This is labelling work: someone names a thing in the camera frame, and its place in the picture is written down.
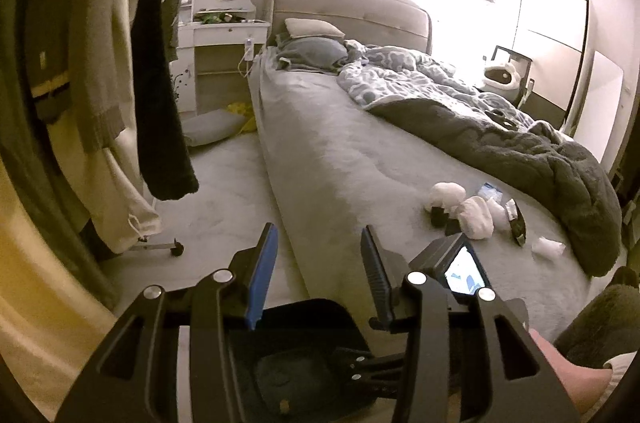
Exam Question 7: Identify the black hanging garment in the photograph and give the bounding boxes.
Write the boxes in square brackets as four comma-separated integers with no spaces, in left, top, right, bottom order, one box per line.
[130,0,200,202]

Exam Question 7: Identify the olive long coat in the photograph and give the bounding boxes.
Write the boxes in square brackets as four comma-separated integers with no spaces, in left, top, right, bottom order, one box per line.
[0,0,122,310]

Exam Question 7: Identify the dark grey fleece blanket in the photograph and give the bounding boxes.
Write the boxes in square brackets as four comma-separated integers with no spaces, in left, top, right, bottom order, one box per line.
[369,94,624,280]

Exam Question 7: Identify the white charger with cable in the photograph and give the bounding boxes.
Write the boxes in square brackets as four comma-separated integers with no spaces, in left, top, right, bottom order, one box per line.
[238,34,257,80]

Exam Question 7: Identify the pile of small toiletries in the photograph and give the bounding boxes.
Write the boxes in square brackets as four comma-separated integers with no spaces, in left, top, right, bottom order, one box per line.
[192,11,252,26]

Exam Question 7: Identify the black frame chair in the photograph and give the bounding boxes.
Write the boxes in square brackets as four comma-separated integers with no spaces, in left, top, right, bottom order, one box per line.
[491,45,535,104]

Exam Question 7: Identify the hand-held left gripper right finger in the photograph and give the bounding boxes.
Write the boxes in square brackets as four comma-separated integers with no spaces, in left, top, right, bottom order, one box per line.
[360,225,583,423]

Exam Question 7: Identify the grey bed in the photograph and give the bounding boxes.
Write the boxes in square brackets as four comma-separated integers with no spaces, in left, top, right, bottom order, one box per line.
[247,0,626,344]

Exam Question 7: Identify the blue patterned duvet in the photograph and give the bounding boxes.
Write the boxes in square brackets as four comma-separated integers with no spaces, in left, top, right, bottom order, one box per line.
[335,39,576,140]

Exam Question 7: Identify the small white tissue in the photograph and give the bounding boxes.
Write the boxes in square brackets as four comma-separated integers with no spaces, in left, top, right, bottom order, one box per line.
[531,236,567,262]

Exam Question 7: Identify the white pet bed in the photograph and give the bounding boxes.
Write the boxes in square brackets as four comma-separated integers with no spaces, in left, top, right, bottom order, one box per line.
[481,57,519,94]

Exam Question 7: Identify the narrow white tissue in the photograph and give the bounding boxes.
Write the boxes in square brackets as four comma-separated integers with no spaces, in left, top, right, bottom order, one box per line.
[487,198,508,230]

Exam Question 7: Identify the black trash bin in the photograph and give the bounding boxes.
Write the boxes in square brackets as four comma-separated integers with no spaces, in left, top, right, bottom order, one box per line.
[220,298,406,423]

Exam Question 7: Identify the person's right hand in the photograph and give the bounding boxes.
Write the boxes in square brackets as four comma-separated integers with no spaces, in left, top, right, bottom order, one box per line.
[529,328,615,423]

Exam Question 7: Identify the grey floor pillow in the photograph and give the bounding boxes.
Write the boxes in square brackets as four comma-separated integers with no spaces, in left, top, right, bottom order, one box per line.
[181,110,247,148]

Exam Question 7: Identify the cream drawstring trousers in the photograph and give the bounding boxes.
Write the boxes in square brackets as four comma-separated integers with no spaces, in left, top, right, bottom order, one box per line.
[89,137,164,255]

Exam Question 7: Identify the clothes rack wheeled base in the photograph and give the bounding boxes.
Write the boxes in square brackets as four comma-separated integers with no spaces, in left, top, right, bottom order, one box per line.
[131,238,185,259]

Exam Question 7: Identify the dark striped-hem jacket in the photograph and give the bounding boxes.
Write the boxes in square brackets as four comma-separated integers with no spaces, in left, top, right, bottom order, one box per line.
[15,0,101,128]

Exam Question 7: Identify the cream pillow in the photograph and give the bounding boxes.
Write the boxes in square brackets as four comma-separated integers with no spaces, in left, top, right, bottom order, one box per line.
[284,17,347,40]

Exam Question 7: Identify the white panel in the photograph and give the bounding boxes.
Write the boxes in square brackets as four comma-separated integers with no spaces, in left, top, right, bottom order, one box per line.
[574,50,627,164]

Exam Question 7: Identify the dark green fleece garment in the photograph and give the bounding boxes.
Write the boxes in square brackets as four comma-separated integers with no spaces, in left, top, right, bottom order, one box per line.
[552,267,640,371]

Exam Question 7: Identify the blue-grey pillow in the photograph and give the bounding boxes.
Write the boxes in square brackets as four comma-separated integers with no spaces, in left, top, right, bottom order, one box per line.
[275,36,349,75]

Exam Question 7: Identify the grey padded headboard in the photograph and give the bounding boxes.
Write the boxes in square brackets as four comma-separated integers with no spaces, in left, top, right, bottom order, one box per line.
[262,0,433,54]

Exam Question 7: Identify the white dressing table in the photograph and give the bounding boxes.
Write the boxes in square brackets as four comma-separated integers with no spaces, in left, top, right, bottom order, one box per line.
[171,0,273,114]

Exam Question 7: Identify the large round white tissue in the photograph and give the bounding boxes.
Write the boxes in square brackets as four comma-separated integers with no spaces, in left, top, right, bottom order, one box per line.
[431,181,469,213]

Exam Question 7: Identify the black foil wrapper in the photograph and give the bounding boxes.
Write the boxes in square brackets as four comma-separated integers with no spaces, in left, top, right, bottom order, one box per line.
[504,198,529,247]

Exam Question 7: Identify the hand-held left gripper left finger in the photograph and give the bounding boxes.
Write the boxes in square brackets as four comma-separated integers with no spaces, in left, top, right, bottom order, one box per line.
[54,223,279,423]

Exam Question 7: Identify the yellow cloth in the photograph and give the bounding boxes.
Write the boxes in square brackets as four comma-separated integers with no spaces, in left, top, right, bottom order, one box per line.
[226,101,259,135]

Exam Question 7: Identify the beige knit sweater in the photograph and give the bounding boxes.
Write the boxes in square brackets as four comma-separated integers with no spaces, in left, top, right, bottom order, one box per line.
[64,0,142,154]

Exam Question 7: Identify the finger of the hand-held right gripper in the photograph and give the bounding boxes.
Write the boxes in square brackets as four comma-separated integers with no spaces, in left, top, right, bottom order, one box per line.
[327,343,408,404]

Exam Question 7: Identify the person's right forearm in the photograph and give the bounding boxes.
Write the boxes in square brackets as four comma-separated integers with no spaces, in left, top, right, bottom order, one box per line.
[582,350,632,423]

